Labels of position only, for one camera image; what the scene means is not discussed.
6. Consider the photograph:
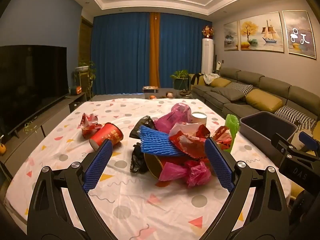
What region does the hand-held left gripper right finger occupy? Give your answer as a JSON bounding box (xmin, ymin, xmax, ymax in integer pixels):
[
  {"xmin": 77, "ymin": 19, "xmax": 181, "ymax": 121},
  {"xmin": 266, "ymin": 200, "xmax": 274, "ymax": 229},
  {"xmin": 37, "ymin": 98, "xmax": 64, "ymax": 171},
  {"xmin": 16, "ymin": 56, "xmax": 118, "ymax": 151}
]
[{"xmin": 200, "ymin": 137, "xmax": 290, "ymax": 240}]

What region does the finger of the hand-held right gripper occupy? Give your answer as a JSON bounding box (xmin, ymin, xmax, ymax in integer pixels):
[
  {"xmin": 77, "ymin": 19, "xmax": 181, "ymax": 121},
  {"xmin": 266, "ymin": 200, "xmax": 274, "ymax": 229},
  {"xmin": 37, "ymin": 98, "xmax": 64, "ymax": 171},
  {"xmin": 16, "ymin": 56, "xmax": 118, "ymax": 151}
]
[
  {"xmin": 299, "ymin": 131, "xmax": 320, "ymax": 157},
  {"xmin": 271, "ymin": 132, "xmax": 300, "ymax": 159}
]

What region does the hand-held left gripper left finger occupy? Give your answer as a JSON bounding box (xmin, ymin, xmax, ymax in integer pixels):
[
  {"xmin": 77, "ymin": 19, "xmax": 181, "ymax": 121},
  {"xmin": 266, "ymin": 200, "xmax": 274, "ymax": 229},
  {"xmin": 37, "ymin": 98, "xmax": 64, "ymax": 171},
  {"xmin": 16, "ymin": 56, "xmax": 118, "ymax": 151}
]
[{"xmin": 27, "ymin": 139, "xmax": 113, "ymax": 240}]

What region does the grey plastic bin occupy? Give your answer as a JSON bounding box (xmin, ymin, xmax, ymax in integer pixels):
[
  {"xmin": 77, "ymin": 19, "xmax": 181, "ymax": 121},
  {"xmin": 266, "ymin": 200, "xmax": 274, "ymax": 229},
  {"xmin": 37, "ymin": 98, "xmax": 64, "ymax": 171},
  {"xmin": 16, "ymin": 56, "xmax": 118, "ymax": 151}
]
[{"xmin": 239, "ymin": 112, "xmax": 298, "ymax": 142}]

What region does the black plastic bag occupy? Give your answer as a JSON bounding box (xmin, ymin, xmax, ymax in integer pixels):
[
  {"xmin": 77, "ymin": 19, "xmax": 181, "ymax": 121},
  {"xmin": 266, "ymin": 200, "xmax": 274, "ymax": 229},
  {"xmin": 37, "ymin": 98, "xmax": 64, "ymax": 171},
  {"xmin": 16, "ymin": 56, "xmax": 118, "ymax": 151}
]
[
  {"xmin": 129, "ymin": 115, "xmax": 157, "ymax": 139},
  {"xmin": 129, "ymin": 142, "xmax": 150, "ymax": 174}
]

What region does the pink plastic bag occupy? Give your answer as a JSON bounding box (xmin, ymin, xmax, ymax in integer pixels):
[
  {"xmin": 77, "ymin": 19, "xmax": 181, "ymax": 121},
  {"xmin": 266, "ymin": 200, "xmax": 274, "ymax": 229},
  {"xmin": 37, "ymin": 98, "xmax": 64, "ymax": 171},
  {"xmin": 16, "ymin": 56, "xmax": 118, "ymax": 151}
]
[
  {"xmin": 154, "ymin": 103, "xmax": 193, "ymax": 132},
  {"xmin": 158, "ymin": 160, "xmax": 212, "ymax": 188}
]

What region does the black white patterned cushion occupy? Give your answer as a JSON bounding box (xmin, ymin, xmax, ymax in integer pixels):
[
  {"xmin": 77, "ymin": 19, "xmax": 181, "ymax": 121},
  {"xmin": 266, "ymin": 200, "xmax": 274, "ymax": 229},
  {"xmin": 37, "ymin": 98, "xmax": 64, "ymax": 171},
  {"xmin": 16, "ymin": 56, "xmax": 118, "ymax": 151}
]
[
  {"xmin": 226, "ymin": 82, "xmax": 253, "ymax": 95},
  {"xmin": 274, "ymin": 105, "xmax": 314, "ymax": 125},
  {"xmin": 296, "ymin": 118, "xmax": 317, "ymax": 132}
]

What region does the red paper cup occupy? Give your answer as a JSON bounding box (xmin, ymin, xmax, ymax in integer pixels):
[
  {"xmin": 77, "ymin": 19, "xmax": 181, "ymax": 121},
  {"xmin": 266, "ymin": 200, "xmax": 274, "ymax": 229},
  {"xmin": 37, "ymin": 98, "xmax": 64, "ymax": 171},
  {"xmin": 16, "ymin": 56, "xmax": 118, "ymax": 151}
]
[{"xmin": 89, "ymin": 122, "xmax": 124, "ymax": 151}]

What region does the small red shiny wrapper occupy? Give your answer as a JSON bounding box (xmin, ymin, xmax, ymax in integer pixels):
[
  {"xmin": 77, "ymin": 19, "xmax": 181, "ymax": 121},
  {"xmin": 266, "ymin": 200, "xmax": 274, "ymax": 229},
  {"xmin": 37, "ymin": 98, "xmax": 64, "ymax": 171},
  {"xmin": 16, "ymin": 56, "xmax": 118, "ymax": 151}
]
[{"xmin": 212, "ymin": 126, "xmax": 233, "ymax": 152}]

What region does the red and white wrapper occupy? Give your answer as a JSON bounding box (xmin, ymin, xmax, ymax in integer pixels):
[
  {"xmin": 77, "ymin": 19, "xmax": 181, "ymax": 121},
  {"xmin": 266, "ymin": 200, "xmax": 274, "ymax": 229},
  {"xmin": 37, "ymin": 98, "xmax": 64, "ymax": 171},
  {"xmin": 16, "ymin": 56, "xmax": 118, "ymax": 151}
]
[{"xmin": 169, "ymin": 122, "xmax": 212, "ymax": 159}]

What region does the crumpled red foil wrapper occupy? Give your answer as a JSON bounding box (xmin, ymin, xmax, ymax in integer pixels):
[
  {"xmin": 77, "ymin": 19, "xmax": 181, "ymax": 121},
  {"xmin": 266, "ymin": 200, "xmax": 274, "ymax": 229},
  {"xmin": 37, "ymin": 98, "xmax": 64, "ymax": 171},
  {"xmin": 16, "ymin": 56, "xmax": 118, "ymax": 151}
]
[{"xmin": 77, "ymin": 113, "xmax": 103, "ymax": 139}]

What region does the green foam fruit net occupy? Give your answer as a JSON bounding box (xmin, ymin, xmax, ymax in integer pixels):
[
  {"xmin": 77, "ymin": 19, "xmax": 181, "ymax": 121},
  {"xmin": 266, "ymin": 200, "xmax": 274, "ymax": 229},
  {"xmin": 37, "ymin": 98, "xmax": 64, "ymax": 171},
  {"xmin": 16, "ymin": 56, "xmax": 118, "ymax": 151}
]
[{"xmin": 224, "ymin": 114, "xmax": 240, "ymax": 153}]

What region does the large yellow cushion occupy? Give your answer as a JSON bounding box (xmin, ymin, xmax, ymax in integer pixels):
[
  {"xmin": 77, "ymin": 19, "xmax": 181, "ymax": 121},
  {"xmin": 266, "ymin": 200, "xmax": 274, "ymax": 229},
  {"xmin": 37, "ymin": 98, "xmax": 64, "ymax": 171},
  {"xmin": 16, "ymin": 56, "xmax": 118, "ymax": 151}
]
[{"xmin": 245, "ymin": 89, "xmax": 283, "ymax": 113}]

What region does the white round paper tub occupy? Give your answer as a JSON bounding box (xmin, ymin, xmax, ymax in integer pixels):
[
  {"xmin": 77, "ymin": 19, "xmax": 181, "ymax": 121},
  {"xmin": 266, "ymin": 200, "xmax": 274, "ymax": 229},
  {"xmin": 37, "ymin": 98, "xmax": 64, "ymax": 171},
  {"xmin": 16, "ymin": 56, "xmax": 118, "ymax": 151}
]
[{"xmin": 191, "ymin": 112, "xmax": 207, "ymax": 127}]

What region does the red can gold inside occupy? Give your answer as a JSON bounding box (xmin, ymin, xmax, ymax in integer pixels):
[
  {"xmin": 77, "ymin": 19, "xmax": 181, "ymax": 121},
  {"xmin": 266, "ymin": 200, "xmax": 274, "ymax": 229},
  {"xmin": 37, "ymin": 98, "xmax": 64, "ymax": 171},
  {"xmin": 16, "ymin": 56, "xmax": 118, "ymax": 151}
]
[{"xmin": 144, "ymin": 152, "xmax": 173, "ymax": 182}]

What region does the white patterned tablecloth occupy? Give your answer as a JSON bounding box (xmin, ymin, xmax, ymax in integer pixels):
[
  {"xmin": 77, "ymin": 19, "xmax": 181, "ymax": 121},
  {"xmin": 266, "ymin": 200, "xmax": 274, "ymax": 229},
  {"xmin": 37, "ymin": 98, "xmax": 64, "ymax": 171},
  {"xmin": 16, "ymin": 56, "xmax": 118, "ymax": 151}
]
[{"xmin": 5, "ymin": 97, "xmax": 292, "ymax": 240}]

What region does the blue foam fruit net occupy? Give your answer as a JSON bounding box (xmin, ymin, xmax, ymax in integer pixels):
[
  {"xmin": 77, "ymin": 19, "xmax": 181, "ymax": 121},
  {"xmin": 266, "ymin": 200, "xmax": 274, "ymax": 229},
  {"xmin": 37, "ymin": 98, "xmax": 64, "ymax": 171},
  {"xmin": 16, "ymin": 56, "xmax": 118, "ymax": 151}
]
[{"xmin": 139, "ymin": 125, "xmax": 190, "ymax": 158}]

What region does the grey television cabinet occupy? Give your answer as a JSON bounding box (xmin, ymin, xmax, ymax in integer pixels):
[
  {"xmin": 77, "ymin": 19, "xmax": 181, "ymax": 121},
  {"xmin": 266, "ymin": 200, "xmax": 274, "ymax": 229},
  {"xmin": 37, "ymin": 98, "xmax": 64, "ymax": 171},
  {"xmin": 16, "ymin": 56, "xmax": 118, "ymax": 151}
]
[{"xmin": 0, "ymin": 92, "xmax": 87, "ymax": 178}]

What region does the dark grey cushion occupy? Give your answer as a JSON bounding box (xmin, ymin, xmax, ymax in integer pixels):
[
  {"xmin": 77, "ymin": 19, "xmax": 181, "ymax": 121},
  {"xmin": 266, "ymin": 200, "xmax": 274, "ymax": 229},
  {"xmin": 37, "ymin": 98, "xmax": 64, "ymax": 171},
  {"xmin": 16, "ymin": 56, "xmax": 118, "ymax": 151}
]
[{"xmin": 211, "ymin": 87, "xmax": 245, "ymax": 102}]

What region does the grey sectional sofa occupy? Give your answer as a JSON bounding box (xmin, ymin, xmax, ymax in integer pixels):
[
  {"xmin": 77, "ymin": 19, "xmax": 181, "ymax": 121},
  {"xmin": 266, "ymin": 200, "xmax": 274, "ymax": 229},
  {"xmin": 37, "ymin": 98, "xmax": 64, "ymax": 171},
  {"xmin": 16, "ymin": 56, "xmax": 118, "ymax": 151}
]
[{"xmin": 189, "ymin": 67, "xmax": 320, "ymax": 198}]

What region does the gold plant stand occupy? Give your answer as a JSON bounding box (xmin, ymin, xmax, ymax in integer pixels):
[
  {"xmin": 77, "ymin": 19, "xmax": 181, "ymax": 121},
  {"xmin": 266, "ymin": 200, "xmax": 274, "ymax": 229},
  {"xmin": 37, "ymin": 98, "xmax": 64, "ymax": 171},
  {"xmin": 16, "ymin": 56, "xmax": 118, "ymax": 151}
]
[{"xmin": 79, "ymin": 72, "xmax": 91, "ymax": 98}]

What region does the small yellow cushion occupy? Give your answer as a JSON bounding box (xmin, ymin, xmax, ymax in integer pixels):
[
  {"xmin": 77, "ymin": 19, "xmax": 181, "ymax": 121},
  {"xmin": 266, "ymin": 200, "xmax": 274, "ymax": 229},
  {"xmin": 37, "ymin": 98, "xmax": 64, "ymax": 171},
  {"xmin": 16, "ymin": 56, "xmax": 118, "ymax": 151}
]
[{"xmin": 210, "ymin": 77, "xmax": 232, "ymax": 88}]

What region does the white cloth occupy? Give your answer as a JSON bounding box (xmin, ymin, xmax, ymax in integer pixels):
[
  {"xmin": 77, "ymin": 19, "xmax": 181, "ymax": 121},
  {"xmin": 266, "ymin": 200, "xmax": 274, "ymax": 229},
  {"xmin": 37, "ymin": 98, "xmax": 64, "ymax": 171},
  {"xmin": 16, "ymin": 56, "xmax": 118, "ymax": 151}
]
[{"xmin": 204, "ymin": 73, "xmax": 220, "ymax": 84}]

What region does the black jacket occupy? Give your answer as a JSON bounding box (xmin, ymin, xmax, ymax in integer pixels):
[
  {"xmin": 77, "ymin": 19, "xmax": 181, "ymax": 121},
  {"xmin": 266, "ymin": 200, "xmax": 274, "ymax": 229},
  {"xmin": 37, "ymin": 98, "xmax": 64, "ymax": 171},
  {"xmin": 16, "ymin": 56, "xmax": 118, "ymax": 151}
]
[{"xmin": 190, "ymin": 74, "xmax": 205, "ymax": 85}]

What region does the potted plant dark pot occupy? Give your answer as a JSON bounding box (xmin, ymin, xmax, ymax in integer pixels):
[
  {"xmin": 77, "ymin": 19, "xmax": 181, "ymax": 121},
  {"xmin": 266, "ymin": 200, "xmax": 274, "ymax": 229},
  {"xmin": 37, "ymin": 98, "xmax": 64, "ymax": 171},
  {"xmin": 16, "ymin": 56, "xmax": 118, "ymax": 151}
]
[{"xmin": 171, "ymin": 70, "xmax": 190, "ymax": 90}]

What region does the dark coffee table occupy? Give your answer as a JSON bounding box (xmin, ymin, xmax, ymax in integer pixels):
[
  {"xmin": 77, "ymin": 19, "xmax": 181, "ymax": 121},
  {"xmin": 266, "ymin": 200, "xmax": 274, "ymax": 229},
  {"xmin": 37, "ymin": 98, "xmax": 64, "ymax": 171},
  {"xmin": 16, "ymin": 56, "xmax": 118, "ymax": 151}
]
[{"xmin": 142, "ymin": 87, "xmax": 194, "ymax": 100}]

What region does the trailing plant white bowl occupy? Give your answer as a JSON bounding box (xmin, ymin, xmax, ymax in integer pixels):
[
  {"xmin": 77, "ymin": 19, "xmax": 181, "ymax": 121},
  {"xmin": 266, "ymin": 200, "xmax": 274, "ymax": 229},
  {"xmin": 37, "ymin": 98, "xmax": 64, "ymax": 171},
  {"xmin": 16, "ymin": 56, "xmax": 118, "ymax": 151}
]
[{"xmin": 74, "ymin": 60, "xmax": 97, "ymax": 100}]

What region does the black flat television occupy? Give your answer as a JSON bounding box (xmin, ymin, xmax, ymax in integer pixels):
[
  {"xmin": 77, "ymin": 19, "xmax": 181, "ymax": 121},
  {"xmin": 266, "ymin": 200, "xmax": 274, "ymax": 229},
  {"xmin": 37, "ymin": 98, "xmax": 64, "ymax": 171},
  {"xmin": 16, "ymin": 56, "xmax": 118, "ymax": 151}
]
[{"xmin": 0, "ymin": 45, "xmax": 69, "ymax": 137}]

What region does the grey painting with glare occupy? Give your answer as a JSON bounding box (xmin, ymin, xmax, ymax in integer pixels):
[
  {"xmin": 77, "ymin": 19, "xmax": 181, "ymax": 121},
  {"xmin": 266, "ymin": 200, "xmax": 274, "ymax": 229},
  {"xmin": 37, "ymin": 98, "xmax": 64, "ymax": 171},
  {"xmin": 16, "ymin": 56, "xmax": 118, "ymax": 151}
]
[{"xmin": 282, "ymin": 10, "xmax": 317, "ymax": 60}]

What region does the large sailboat painting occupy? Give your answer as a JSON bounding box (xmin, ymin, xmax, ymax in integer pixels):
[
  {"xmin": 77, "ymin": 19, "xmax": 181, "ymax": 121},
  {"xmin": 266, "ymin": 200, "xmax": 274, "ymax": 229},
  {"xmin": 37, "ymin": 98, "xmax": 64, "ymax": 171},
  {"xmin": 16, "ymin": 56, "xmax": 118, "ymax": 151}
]
[{"xmin": 239, "ymin": 11, "xmax": 285, "ymax": 53}]

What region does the white standing air conditioner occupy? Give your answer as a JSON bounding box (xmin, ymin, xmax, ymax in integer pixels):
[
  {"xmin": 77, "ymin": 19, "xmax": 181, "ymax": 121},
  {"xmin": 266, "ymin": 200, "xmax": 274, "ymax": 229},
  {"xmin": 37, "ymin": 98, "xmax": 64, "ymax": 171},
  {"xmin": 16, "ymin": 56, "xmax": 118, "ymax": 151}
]
[{"xmin": 201, "ymin": 38, "xmax": 215, "ymax": 74}]

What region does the blue curtain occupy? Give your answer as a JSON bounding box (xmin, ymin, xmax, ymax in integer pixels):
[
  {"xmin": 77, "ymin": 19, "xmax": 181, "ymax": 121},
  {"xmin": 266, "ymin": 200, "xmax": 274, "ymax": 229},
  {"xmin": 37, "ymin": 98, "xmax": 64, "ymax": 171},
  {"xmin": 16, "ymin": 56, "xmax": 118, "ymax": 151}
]
[
  {"xmin": 159, "ymin": 12, "xmax": 213, "ymax": 88},
  {"xmin": 92, "ymin": 12, "xmax": 152, "ymax": 95}
]

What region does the small landscape painting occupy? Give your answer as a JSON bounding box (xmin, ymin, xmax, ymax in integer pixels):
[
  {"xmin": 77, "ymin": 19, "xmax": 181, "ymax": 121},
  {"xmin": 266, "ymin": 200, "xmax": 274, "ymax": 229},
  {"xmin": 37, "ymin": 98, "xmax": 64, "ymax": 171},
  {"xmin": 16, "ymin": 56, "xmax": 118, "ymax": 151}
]
[{"xmin": 223, "ymin": 21, "xmax": 239, "ymax": 52}]

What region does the orange curtain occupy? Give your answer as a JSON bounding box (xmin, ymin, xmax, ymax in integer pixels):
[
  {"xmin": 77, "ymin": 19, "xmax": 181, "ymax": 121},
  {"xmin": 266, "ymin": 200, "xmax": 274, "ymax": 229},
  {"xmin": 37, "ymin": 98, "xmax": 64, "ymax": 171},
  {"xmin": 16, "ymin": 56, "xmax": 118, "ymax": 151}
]
[{"xmin": 149, "ymin": 12, "xmax": 161, "ymax": 87}]

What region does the red gold flower decoration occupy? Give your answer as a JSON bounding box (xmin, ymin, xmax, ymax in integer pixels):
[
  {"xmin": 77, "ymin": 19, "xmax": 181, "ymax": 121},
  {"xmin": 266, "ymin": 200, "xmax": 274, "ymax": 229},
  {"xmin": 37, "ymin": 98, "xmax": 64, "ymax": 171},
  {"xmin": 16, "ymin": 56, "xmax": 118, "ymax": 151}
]
[{"xmin": 202, "ymin": 25, "xmax": 215, "ymax": 40}]

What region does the brown wooden wall panel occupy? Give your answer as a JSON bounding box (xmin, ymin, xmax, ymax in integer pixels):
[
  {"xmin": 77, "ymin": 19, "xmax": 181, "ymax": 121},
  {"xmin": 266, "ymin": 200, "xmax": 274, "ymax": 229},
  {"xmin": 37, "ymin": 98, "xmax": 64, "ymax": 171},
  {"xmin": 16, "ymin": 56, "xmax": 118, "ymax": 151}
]
[{"xmin": 79, "ymin": 16, "xmax": 93, "ymax": 63}]

